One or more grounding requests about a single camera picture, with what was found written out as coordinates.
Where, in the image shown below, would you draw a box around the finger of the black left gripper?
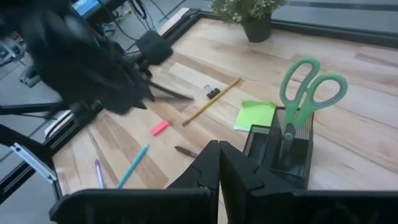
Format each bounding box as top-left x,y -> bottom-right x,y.
153,95 -> 194,103
148,80 -> 194,101

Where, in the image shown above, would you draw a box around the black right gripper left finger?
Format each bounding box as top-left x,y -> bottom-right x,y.
167,139 -> 221,192

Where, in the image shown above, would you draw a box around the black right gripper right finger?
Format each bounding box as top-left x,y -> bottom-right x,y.
220,140 -> 297,224

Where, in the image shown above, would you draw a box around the brown pen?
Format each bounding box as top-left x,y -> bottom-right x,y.
174,145 -> 199,159

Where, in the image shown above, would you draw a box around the pink eraser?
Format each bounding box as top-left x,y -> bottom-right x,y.
150,119 -> 171,137

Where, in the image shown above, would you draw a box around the yellow pencil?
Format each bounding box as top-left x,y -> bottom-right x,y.
181,77 -> 242,128

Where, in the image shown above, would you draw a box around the black binder clip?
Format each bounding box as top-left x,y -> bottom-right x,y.
203,84 -> 221,101

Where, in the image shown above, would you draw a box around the black mesh desk organizer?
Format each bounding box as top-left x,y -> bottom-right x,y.
242,106 -> 315,190

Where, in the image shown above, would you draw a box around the green sticky note pad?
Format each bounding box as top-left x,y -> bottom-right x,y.
233,100 -> 277,133

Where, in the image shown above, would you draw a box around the teal pen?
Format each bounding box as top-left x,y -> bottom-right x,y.
115,143 -> 150,190

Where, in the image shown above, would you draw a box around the green handled scissors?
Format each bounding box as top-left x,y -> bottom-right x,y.
278,56 -> 349,144

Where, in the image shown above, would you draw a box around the purple pen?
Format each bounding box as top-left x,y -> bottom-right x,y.
94,159 -> 107,190

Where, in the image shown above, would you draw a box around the laptop with blue screen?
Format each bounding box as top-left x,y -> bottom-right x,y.
71,0 -> 104,17

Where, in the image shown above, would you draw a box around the black plant pot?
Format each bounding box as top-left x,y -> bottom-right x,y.
240,14 -> 272,44

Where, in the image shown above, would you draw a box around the green artificial plant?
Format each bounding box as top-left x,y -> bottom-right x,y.
210,0 -> 289,25

